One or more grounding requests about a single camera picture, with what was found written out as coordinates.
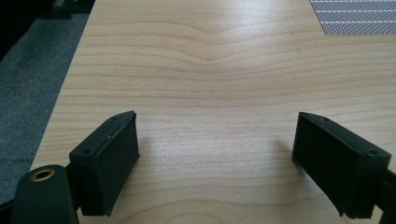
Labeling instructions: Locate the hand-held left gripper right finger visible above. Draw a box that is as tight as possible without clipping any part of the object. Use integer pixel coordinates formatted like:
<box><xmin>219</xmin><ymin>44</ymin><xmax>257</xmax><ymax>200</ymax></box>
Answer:
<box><xmin>291</xmin><ymin>111</ymin><xmax>392</xmax><ymax>219</ymax></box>

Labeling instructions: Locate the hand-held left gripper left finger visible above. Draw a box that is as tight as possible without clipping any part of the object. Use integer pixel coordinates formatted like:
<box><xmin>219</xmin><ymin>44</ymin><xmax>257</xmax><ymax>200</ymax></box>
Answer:
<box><xmin>68</xmin><ymin>110</ymin><xmax>141</xmax><ymax>217</ymax></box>

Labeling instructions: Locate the grey patterned mat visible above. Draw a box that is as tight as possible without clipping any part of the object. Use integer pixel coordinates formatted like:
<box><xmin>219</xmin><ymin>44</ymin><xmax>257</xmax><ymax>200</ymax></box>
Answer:
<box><xmin>309</xmin><ymin>0</ymin><xmax>396</xmax><ymax>36</ymax></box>

